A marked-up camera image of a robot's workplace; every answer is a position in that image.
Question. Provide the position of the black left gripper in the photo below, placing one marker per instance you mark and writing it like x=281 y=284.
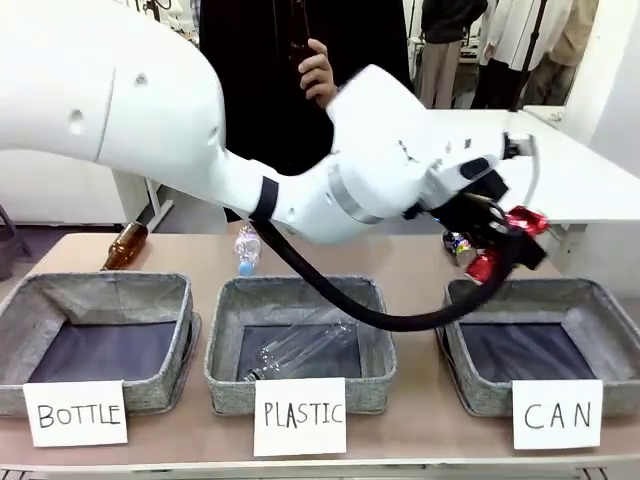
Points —
x=482 y=182

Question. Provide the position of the crushed red can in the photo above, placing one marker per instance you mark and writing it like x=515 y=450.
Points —
x=526 y=220
x=482 y=269

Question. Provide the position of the dark brown glass bottle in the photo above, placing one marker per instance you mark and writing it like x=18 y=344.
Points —
x=299 y=30

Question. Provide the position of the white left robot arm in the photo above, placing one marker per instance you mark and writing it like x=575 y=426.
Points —
x=150 y=100

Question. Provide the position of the multicoloured printed can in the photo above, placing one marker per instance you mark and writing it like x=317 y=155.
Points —
x=456 y=243

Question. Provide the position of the grey fabric basket, can label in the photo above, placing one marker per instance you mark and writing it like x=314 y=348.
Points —
x=542 y=345

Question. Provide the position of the white paper label CAN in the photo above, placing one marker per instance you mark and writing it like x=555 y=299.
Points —
x=556 y=414

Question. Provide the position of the grey fabric basket, plastic label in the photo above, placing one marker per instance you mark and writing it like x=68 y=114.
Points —
x=300 y=350

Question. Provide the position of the grey fabric basket, bottle label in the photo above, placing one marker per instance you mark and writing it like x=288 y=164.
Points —
x=95 y=345

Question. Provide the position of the person's hand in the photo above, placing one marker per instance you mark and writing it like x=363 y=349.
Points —
x=317 y=75

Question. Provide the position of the white background table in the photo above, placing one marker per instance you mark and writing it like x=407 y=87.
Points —
x=575 y=165

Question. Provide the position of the bystander in white coat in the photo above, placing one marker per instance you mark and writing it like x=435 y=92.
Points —
x=505 y=45

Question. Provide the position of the black stand pole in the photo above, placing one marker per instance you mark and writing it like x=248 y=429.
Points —
x=531 y=40

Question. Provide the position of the bystander in black jacket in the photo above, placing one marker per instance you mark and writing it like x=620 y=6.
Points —
x=447 y=45

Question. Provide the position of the bystander in beige clothes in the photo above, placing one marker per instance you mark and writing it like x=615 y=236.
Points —
x=565 y=45

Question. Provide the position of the large clear plastic bottle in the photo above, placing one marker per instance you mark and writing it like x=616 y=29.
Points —
x=300 y=347

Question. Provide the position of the small clear water bottle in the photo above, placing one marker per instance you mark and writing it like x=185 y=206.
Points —
x=248 y=248

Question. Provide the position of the white paper label PLASTIC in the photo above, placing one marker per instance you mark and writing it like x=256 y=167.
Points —
x=300 y=416

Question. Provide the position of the person in black clothes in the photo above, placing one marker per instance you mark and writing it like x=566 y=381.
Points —
x=260 y=80

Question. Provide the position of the white desk with metal leg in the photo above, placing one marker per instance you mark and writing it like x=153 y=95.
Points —
x=60 y=190

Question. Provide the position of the white paper label BOTTLE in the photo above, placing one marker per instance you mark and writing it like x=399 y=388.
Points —
x=77 y=413

